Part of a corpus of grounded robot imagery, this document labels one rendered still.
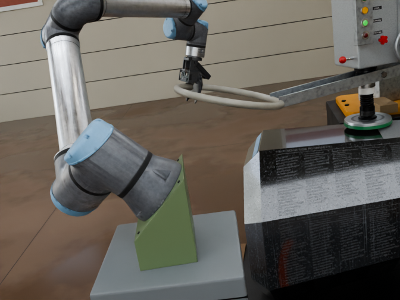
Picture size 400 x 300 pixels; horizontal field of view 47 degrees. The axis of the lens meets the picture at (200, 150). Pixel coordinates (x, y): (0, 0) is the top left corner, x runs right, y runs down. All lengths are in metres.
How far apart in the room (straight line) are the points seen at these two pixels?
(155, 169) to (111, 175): 0.12
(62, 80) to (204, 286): 0.80
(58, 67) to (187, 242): 0.73
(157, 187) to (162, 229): 0.11
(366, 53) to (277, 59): 6.22
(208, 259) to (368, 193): 0.97
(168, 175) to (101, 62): 7.28
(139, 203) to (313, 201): 0.98
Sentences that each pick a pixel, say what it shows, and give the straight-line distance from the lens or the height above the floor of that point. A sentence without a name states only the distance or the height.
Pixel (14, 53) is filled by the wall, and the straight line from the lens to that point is 8.90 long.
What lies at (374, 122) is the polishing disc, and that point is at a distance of 2.28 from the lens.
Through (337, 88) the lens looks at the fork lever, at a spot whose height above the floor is 1.06.
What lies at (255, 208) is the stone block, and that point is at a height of 0.63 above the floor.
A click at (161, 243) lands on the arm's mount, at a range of 1.26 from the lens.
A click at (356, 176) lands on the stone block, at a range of 2.09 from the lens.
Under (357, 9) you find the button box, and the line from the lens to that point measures 2.13.
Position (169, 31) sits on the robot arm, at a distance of 2.08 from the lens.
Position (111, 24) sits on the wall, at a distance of 8.38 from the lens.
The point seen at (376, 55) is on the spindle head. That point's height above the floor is 1.18.
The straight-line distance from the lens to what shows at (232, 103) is 1.83.
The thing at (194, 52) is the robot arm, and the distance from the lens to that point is 2.16.
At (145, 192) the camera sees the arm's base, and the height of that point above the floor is 1.06.
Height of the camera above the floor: 1.50
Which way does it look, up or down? 17 degrees down
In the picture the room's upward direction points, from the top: 9 degrees counter-clockwise
